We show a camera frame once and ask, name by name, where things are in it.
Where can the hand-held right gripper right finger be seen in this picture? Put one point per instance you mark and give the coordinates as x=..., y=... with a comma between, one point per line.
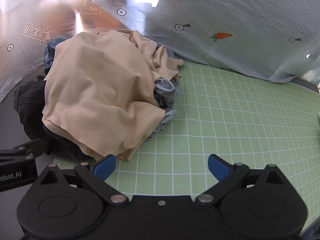
x=218, y=167

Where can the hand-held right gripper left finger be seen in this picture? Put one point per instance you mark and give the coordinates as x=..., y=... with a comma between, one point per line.
x=107, y=167

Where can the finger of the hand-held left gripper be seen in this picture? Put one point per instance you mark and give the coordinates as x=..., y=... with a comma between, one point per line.
x=30, y=146

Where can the beige long-sleeve shirt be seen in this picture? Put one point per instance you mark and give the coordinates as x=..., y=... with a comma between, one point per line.
x=100, y=85

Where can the black garment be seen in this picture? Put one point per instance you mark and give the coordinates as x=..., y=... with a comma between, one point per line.
x=30, y=105

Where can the green grid mat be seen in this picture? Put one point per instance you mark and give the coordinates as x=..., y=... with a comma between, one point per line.
x=225, y=117

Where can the light grey shirt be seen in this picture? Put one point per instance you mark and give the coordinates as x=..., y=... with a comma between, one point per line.
x=165, y=90

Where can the blue denim garment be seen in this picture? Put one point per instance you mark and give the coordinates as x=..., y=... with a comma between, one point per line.
x=51, y=52

